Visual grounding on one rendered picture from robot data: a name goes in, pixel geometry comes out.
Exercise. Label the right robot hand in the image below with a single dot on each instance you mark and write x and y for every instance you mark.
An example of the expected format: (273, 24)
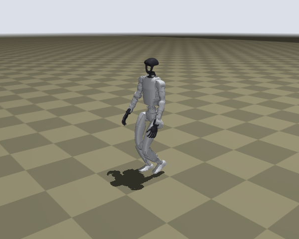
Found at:
(125, 116)

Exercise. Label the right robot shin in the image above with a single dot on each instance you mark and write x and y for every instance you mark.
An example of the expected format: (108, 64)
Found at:
(142, 156)

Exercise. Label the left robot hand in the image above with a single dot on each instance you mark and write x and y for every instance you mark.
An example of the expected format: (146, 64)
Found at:
(153, 130)

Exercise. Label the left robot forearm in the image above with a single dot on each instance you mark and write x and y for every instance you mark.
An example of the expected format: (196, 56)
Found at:
(160, 109)

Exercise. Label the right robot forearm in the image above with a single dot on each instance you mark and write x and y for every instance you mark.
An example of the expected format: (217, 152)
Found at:
(133, 104)

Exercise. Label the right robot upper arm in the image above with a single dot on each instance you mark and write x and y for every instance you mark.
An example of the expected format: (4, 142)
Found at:
(138, 93)

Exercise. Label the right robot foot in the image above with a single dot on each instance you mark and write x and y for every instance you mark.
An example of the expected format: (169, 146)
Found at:
(146, 167)

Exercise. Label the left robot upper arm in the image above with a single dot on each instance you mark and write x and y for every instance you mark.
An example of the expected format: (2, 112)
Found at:
(161, 90)

